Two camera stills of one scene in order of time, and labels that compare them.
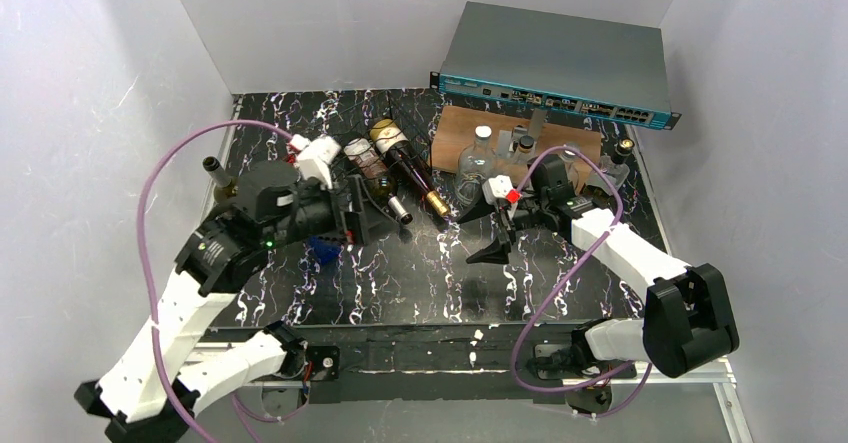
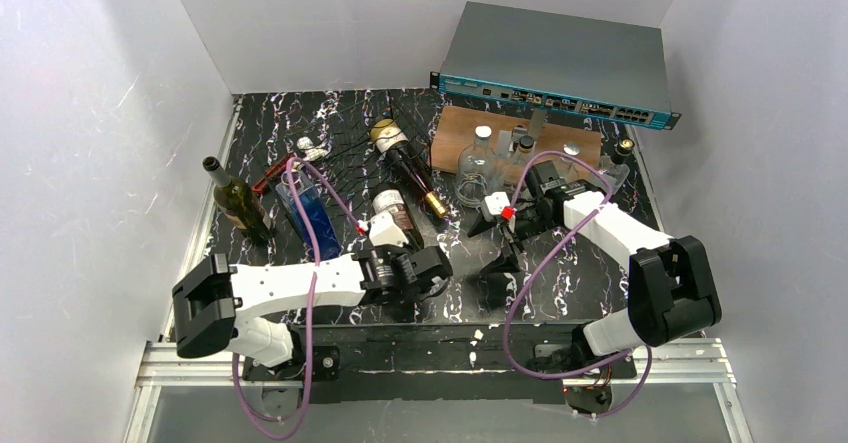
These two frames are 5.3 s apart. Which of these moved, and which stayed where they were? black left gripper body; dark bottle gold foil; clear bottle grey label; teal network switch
Moved: black left gripper body
Stayed: dark bottle gold foil; teal network switch; clear bottle grey label
